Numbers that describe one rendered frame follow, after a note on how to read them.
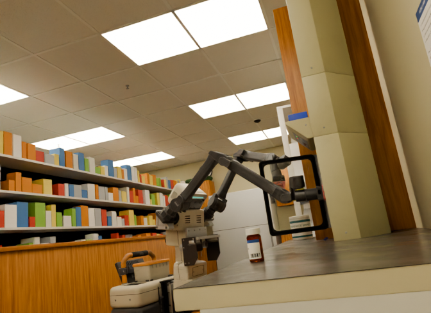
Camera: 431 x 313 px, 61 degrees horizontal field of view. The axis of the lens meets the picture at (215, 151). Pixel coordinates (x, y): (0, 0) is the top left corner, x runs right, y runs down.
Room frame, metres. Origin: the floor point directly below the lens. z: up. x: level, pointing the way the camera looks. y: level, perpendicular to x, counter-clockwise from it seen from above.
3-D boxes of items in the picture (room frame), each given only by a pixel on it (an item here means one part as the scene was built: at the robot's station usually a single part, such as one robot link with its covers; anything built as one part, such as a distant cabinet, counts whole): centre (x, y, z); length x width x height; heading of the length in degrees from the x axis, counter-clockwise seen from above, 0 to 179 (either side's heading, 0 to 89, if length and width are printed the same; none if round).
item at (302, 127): (1.81, -0.44, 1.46); 0.32 x 0.11 x 0.10; 164
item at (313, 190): (1.79, -0.44, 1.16); 0.10 x 0.07 x 0.07; 165
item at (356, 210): (1.76, -0.62, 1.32); 0.32 x 0.25 x 0.77; 164
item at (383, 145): (1.97, -0.71, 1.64); 0.49 x 0.03 x 1.40; 74
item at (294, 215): (1.95, -0.37, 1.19); 0.30 x 0.01 x 0.40; 88
